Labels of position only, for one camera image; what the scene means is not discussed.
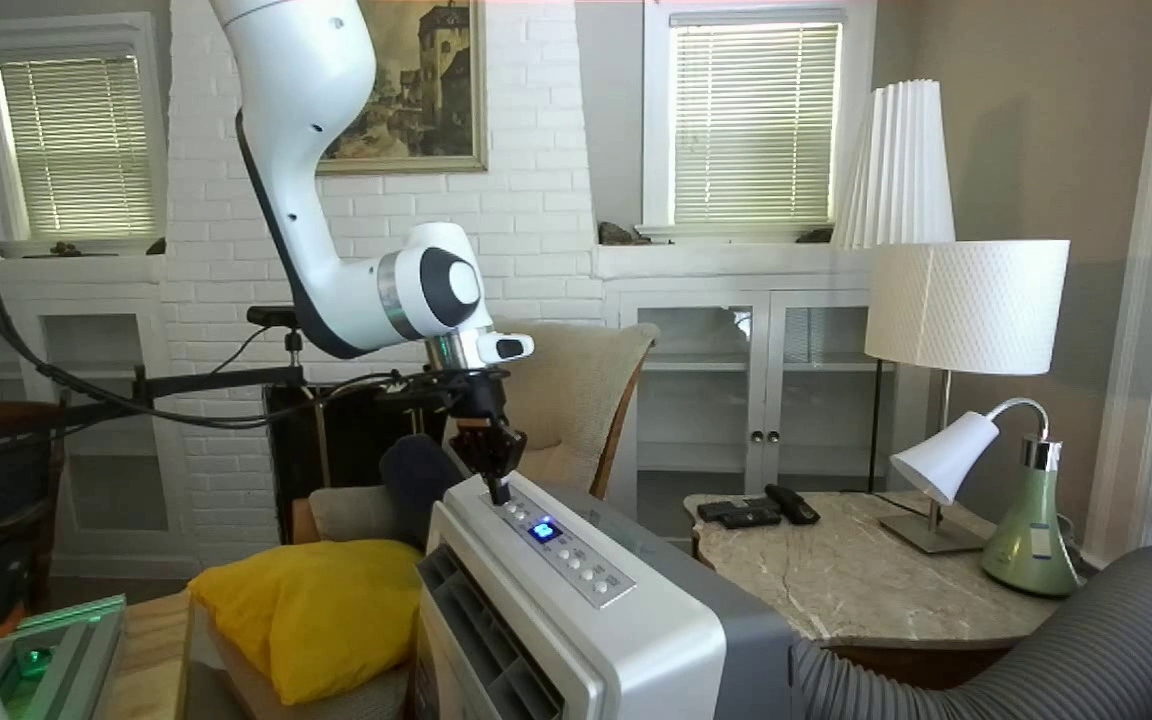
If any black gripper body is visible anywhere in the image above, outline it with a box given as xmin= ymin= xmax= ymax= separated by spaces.
xmin=434 ymin=365 xmax=532 ymax=472

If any white portable air cooler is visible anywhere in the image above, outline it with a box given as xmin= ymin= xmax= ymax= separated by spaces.
xmin=412 ymin=460 xmax=801 ymax=720

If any beige upholstered armchair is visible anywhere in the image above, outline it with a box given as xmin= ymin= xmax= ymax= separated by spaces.
xmin=434 ymin=317 xmax=662 ymax=515

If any black fireplace screen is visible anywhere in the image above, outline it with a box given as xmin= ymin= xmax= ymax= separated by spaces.
xmin=262 ymin=376 xmax=453 ymax=545

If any yellow-orange cushion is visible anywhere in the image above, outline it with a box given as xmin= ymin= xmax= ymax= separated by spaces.
xmin=184 ymin=535 xmax=429 ymax=711

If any black remote control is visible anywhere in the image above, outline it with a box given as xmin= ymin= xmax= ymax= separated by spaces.
xmin=691 ymin=496 xmax=787 ymax=530
xmin=761 ymin=479 xmax=822 ymax=527

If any white glass door cabinet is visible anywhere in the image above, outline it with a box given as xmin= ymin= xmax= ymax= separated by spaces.
xmin=591 ymin=242 xmax=900 ymax=535

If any black boom pole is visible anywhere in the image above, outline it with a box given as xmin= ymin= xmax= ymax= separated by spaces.
xmin=48 ymin=360 xmax=312 ymax=430

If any framed landscape painting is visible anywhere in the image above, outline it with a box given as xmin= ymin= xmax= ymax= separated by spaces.
xmin=320 ymin=0 xmax=491 ymax=176

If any marble top side table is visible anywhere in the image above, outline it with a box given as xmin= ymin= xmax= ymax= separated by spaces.
xmin=679 ymin=489 xmax=1072 ymax=690

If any small window with blinds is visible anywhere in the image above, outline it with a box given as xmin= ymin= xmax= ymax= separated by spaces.
xmin=0 ymin=13 xmax=173 ymax=261
xmin=634 ymin=5 xmax=861 ymax=242

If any white built-in open shelf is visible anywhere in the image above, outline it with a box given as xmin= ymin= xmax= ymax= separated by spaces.
xmin=0 ymin=252 xmax=200 ymax=573

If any green lit device box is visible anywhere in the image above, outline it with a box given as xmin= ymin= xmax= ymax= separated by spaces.
xmin=0 ymin=592 xmax=133 ymax=720

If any pleated shade floor lamp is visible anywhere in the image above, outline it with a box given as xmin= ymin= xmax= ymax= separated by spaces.
xmin=845 ymin=76 xmax=959 ymax=496

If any drum shade table lamp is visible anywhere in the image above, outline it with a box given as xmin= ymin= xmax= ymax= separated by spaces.
xmin=862 ymin=236 xmax=1072 ymax=558

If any green desk lamp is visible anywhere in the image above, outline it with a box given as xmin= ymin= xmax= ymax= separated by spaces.
xmin=886 ymin=390 xmax=1088 ymax=600

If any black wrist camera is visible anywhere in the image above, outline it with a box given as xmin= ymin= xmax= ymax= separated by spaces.
xmin=381 ymin=376 xmax=453 ymax=415

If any black camera on mount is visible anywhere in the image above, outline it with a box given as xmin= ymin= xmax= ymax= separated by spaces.
xmin=244 ymin=304 xmax=309 ymax=373

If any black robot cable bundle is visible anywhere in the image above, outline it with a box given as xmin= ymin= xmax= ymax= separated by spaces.
xmin=0 ymin=50 xmax=453 ymax=430

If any grey ribbed exhaust hose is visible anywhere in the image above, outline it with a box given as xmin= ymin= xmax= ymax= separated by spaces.
xmin=787 ymin=541 xmax=1152 ymax=720

